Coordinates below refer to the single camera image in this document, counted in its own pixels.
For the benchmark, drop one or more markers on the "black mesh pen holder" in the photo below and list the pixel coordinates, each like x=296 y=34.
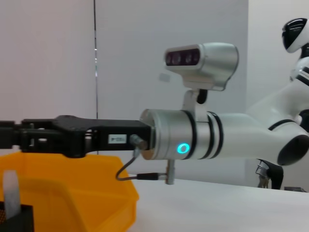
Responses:
x=21 y=220

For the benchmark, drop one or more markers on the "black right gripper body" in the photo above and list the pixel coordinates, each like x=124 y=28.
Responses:
x=79 y=137

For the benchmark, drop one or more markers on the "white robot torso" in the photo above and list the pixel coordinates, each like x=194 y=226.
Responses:
x=301 y=70

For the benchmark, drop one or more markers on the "yellow plastic bin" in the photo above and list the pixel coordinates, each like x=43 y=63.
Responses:
x=77 y=188

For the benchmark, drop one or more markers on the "green utility knife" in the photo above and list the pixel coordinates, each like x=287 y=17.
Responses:
x=10 y=193

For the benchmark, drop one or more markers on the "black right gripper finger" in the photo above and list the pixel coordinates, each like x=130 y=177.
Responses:
x=9 y=137
x=7 y=123

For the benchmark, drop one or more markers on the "white black robot head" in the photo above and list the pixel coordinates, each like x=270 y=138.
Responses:
x=295 y=33

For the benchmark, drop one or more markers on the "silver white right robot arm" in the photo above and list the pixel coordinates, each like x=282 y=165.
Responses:
x=241 y=137

